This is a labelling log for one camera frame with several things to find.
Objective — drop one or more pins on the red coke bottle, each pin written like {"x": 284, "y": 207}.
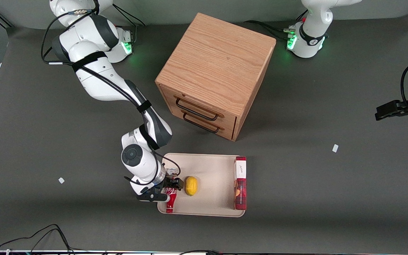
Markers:
{"x": 170, "y": 203}

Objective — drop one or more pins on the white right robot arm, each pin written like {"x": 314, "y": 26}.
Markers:
{"x": 97, "y": 81}

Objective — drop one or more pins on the beige plastic tray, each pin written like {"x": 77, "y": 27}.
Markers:
{"x": 214, "y": 170}

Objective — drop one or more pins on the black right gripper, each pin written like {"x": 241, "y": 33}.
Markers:
{"x": 170, "y": 182}

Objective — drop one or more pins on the wooden drawer cabinet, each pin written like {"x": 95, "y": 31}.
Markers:
{"x": 218, "y": 60}

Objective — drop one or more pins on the wooden drawer front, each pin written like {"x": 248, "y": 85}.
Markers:
{"x": 225, "y": 120}
{"x": 227, "y": 132}

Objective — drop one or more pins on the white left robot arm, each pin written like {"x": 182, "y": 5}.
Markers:
{"x": 313, "y": 21}

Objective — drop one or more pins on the yellow lemon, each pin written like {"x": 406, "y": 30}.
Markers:
{"x": 191, "y": 186}

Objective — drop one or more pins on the red cookie box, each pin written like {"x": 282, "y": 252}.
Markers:
{"x": 240, "y": 187}

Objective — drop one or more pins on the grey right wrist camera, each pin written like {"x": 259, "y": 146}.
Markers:
{"x": 151, "y": 197}

